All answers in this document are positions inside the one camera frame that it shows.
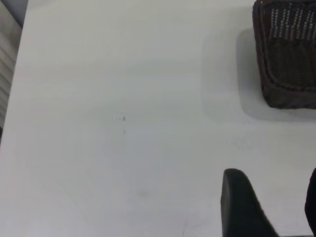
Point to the dark brown woven basket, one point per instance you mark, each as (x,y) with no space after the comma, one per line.
(286,64)

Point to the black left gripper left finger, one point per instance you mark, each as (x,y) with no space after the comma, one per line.
(242,207)

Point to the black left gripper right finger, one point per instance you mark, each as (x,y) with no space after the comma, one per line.
(311,205)

